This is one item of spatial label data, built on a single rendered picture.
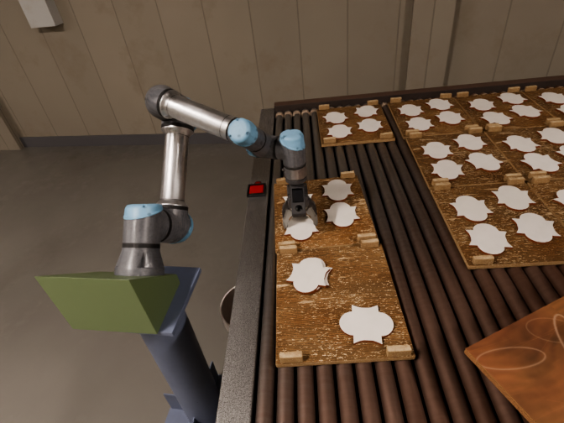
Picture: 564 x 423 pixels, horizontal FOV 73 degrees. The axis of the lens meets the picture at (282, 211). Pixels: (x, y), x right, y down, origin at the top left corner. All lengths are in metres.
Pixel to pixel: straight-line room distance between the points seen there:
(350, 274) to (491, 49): 2.81
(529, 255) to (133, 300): 1.17
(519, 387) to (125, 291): 0.95
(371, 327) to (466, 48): 2.91
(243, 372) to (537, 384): 0.65
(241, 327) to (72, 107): 3.86
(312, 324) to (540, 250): 0.75
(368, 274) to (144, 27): 3.22
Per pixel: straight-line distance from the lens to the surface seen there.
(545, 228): 1.49
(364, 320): 1.10
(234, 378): 1.07
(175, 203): 1.38
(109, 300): 1.21
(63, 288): 1.25
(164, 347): 1.47
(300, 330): 1.09
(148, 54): 4.01
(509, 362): 0.99
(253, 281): 1.25
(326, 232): 1.35
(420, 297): 1.20
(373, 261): 1.25
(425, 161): 1.75
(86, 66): 4.39
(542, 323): 1.08
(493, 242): 1.38
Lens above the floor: 1.83
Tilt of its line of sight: 38 degrees down
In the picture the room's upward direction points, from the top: 8 degrees counter-clockwise
